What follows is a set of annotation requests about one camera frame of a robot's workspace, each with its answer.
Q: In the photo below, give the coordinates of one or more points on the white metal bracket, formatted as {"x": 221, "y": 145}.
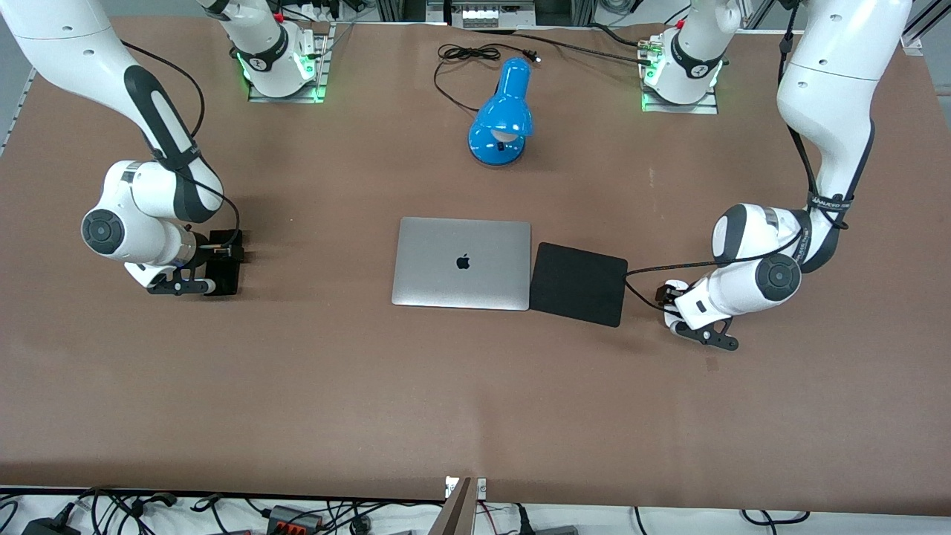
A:
{"x": 481, "y": 489}

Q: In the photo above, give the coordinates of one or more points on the blue desk lamp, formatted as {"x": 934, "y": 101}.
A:
{"x": 505, "y": 104}

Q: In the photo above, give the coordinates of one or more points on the white power strip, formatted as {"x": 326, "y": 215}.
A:
{"x": 479, "y": 15}

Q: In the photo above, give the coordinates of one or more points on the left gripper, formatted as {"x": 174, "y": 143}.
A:
{"x": 663, "y": 296}

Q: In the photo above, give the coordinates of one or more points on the aluminium frame rail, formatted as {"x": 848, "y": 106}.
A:
{"x": 925, "y": 26}
{"x": 22, "y": 96}

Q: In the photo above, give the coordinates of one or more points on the black power adapter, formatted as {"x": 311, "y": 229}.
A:
{"x": 48, "y": 527}

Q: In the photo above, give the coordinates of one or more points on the silver laptop with apple logo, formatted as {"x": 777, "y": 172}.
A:
{"x": 446, "y": 282}

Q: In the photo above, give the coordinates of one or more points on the black mouse pad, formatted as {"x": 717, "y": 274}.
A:
{"x": 579, "y": 286}

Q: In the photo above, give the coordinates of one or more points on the white computer mouse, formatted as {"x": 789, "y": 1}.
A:
{"x": 672, "y": 322}

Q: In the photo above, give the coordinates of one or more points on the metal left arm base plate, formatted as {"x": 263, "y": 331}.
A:
{"x": 680, "y": 108}

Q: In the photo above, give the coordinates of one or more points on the black smartphone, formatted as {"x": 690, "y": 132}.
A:
{"x": 223, "y": 281}

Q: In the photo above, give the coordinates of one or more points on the black box with red connectors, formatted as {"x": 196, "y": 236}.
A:
{"x": 293, "y": 520}

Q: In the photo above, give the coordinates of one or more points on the brown camera stand post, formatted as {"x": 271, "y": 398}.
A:
{"x": 459, "y": 513}

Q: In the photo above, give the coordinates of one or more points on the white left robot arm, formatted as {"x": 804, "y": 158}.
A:
{"x": 832, "y": 89}

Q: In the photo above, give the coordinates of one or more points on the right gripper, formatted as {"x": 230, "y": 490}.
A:
{"x": 210, "y": 251}

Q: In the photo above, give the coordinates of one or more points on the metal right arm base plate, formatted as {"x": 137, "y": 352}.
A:
{"x": 286, "y": 98}

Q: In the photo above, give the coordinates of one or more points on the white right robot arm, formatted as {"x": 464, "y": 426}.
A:
{"x": 74, "y": 44}

